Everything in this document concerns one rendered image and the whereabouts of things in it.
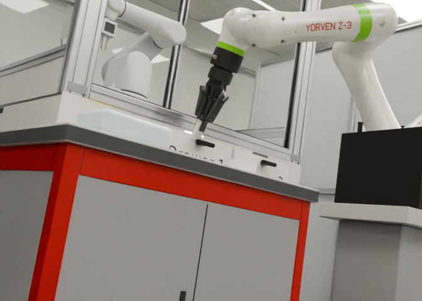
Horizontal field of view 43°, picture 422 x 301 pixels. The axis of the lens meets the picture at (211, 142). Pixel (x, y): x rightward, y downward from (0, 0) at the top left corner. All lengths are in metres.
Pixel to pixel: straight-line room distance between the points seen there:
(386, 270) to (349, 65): 0.74
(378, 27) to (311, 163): 2.06
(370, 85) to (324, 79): 2.00
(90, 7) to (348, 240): 0.96
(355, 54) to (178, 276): 1.12
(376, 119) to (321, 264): 1.87
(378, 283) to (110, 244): 0.76
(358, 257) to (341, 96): 2.30
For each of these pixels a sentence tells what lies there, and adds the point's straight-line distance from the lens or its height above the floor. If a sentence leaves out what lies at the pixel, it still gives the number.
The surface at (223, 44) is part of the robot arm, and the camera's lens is 1.65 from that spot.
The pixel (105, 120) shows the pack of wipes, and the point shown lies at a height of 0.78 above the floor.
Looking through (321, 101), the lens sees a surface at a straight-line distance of 3.79.
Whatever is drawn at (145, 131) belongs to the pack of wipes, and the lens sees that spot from 0.95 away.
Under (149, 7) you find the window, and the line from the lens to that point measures 1.74.
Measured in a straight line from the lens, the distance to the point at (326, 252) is 3.52.
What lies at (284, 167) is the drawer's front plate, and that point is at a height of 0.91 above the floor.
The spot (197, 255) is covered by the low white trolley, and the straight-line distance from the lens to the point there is 1.01.
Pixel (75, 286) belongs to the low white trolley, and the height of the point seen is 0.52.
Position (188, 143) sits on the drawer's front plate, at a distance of 1.70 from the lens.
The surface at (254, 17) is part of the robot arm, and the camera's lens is 1.56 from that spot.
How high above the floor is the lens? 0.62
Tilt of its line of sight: 10 degrees up
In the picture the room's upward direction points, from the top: 9 degrees clockwise
